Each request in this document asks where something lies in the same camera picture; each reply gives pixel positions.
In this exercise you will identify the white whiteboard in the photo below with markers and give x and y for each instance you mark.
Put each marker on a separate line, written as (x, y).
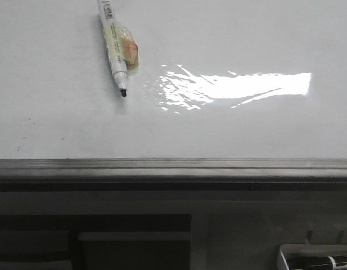
(228, 94)

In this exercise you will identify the dark box under whiteboard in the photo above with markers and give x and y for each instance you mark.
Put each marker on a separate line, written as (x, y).
(136, 250)

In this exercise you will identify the black marker in tray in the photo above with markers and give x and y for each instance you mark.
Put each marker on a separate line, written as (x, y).
(318, 262)

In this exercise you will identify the white marker tray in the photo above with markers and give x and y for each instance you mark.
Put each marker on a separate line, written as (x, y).
(305, 256)

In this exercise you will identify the white marker with taped magnet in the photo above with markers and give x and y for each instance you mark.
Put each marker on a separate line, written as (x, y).
(122, 49)

